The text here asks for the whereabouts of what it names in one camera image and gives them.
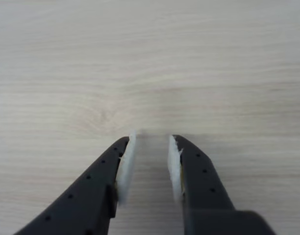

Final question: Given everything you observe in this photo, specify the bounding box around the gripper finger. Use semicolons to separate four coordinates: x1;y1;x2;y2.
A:
14;129;138;235
167;134;275;235

